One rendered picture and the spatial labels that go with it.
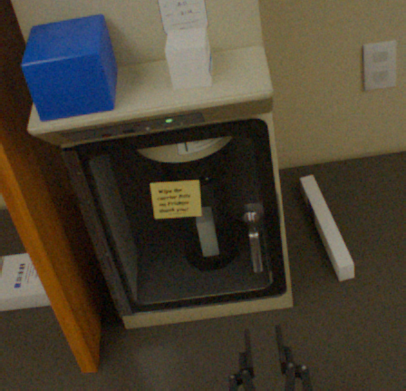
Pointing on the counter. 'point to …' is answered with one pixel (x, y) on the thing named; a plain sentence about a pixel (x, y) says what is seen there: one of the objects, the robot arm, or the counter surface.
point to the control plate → (134, 127)
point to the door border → (96, 230)
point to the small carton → (188, 57)
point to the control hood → (153, 83)
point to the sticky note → (176, 199)
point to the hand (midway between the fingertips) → (265, 350)
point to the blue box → (71, 68)
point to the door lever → (254, 239)
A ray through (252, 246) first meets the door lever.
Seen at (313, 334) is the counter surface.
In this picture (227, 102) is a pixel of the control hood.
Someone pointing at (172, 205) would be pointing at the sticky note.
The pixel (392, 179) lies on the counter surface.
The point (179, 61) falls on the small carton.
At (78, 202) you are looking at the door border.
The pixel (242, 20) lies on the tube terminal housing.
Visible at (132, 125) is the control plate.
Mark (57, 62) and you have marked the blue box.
